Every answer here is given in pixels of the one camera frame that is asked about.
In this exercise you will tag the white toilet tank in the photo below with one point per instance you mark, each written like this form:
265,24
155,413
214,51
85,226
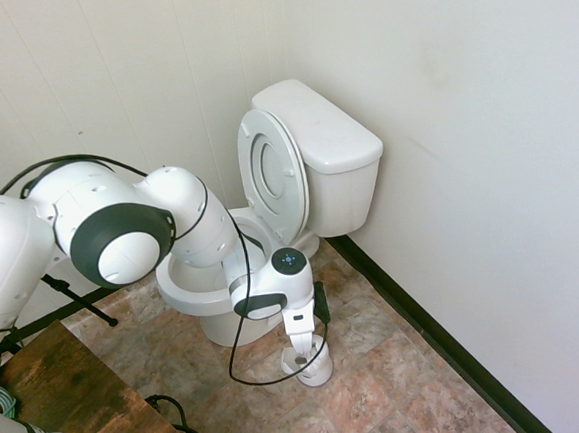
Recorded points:
343,197

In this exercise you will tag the brown wooden table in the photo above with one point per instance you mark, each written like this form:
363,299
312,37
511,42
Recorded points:
83,393

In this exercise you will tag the white toilet brush holder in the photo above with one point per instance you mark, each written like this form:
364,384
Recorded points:
319,374

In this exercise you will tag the long black baseboard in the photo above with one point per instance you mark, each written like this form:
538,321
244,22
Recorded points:
428,323

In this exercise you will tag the white toilet bowl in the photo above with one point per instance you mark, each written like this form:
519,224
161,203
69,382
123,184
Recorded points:
218,327

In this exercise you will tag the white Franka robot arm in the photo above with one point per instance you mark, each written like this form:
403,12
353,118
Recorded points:
119,225

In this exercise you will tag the white toilet tank lid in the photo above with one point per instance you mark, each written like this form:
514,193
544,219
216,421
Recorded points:
322,123

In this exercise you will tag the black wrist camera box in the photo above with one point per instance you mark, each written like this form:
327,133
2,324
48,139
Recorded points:
322,301

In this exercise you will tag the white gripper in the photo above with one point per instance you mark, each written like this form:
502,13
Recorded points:
300,321

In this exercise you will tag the black camera tripod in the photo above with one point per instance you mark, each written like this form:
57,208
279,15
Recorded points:
75,296

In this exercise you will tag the white toilet seat with lid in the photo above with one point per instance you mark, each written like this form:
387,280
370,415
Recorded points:
271,178

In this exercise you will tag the short black baseboard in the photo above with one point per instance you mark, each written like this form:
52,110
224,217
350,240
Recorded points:
114,286

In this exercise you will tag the white toilet brush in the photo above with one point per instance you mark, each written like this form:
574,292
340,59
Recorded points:
312,367

